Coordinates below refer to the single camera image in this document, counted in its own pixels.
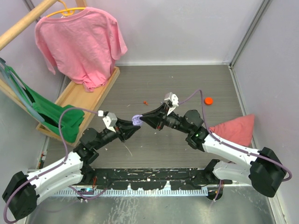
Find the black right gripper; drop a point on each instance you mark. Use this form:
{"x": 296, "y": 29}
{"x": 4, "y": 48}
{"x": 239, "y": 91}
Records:
{"x": 150, "y": 117}

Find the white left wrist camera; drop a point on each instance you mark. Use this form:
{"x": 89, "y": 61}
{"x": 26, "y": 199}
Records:
{"x": 110, "y": 121}

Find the orange earbud case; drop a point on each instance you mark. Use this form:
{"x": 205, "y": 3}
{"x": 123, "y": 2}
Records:
{"x": 208, "y": 101}

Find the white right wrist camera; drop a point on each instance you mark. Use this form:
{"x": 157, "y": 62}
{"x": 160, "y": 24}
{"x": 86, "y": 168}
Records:
{"x": 172, "y": 102}

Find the wooden hanging rod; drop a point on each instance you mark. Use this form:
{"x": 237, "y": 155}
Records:
{"x": 23, "y": 23}

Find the aluminium corner frame post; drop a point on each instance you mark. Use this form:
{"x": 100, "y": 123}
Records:
{"x": 252, "y": 27}

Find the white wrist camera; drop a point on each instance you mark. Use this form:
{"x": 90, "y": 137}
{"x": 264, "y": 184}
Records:
{"x": 110, "y": 121}
{"x": 172, "y": 102}

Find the yellow clothes hanger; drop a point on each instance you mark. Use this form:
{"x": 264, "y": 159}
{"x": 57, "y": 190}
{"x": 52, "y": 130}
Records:
{"x": 68, "y": 11}

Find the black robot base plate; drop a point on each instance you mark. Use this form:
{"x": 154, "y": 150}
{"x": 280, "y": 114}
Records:
{"x": 148, "y": 178}

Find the lilac earbud case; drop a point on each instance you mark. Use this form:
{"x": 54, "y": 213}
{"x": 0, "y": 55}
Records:
{"x": 136, "y": 120}

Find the green t-shirt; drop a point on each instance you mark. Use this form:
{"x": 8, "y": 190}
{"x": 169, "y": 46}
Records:
{"x": 58, "y": 119}

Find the salmon pink folded cloth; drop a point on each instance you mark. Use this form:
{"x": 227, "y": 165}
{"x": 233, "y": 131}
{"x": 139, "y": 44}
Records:
{"x": 239, "y": 130}

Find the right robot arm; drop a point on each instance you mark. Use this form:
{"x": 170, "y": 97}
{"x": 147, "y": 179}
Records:
{"x": 259, "y": 168}

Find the grey slotted cable duct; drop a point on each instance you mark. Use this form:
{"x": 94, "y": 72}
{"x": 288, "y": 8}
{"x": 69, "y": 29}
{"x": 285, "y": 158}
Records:
{"x": 155, "y": 193}

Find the wooden rack base tray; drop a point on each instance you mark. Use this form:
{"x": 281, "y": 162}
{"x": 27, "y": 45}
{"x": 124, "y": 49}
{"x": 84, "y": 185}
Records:
{"x": 75, "y": 95}

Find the pink t-shirt on hanger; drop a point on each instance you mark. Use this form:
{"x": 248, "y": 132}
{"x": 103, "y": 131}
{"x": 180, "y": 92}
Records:
{"x": 83, "y": 46}

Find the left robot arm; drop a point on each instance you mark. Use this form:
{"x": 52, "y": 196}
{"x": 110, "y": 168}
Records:
{"x": 25, "y": 191}

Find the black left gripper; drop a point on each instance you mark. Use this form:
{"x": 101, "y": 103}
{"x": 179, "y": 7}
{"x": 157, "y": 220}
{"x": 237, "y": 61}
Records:
{"x": 122, "y": 130}

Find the grey-blue clothes hanger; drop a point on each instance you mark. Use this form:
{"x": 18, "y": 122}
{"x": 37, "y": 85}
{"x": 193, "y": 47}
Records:
{"x": 12, "y": 81}

